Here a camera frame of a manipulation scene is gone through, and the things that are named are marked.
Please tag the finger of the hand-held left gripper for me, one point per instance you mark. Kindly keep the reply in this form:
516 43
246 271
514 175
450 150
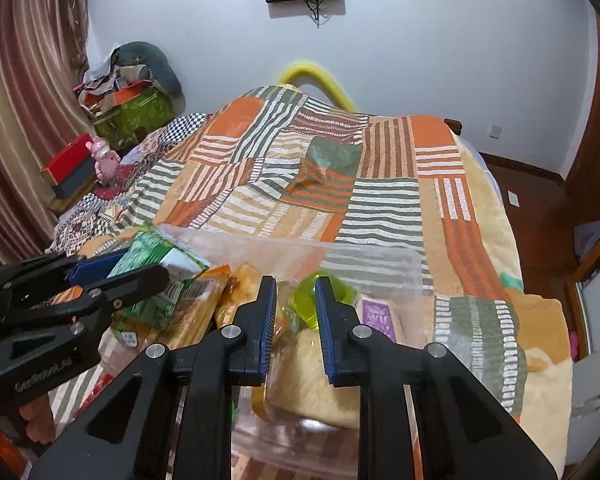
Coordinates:
97 266
130 284

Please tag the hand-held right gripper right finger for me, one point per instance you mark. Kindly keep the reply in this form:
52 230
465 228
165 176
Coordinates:
325 332

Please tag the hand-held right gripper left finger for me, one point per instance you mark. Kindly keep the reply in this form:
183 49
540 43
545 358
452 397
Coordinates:
267 327

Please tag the green jelly cup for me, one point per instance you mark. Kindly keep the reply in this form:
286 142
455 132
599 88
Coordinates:
305 305

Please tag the green snack packet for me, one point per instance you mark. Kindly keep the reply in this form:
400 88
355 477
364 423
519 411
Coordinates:
155 255

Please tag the yellow cracker packet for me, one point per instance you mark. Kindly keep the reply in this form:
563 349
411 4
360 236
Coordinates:
242 292

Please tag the pale bread packet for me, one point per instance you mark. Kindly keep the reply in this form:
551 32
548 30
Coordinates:
310 385

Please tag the purple white long packet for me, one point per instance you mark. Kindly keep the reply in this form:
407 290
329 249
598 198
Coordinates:
382 317

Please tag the clear biscuit packet orange ends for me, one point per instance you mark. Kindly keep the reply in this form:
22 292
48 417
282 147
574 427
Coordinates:
197 305

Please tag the clear plastic container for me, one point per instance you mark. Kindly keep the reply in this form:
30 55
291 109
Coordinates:
360 270

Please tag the person's left hand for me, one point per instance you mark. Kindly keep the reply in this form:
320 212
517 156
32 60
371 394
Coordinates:
36 417

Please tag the brown snack packet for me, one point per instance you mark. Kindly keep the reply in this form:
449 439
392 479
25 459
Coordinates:
129 342

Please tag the red snack packet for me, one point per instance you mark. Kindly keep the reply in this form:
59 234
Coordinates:
97 391

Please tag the dark grey box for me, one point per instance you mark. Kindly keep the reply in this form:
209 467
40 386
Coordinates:
75 180

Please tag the pink toy rabbit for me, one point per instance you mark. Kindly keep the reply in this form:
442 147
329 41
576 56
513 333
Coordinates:
105 160

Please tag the red box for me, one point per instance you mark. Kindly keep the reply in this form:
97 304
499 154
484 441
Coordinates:
67 157

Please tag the checkered printed blanket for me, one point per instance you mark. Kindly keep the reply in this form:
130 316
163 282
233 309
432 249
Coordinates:
145 160

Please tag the green patterned bag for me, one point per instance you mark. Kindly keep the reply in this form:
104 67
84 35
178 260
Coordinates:
135 117

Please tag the striped patchwork blanket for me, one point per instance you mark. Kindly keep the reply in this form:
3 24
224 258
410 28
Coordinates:
380 185

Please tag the striped brown curtain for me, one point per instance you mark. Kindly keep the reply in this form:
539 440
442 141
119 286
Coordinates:
25 110

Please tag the orange cardboard box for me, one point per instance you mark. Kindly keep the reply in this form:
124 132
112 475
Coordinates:
125 95

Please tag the white paper sheet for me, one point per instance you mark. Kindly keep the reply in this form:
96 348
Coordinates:
514 199

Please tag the white sliding wardrobe door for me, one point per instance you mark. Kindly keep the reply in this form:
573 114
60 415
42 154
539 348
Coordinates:
597 360

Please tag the wooden wardrobe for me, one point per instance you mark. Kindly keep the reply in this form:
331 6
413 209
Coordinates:
595 160

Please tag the wooden bed frame corner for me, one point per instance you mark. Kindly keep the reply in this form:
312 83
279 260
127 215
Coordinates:
452 126

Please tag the yellow foam bed rail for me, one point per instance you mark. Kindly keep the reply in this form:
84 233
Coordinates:
320 77

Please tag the white wall socket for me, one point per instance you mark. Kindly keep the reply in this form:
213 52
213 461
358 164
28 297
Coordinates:
495 131

